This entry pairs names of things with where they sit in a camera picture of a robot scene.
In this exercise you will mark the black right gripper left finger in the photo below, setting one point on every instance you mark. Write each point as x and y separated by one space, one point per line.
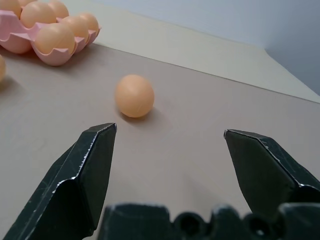
75 185

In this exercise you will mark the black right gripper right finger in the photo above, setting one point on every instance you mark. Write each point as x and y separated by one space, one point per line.
265 170

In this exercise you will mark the pink egg tray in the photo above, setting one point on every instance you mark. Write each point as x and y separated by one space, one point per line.
56 53

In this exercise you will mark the beige egg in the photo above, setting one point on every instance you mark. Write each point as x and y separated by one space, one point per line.
134 95
2 68
25 2
75 27
38 15
8 7
61 8
90 22
54 38

